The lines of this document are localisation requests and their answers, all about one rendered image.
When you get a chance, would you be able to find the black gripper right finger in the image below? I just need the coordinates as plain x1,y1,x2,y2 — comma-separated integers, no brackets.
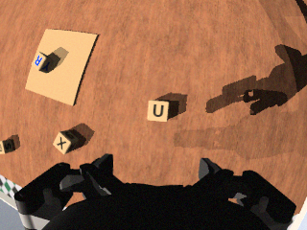
179,158,296,230

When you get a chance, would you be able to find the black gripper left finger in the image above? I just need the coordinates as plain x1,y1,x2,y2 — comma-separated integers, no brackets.
13,153,140,230

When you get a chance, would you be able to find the tan flat mat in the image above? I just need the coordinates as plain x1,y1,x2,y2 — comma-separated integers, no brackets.
25,29,98,106

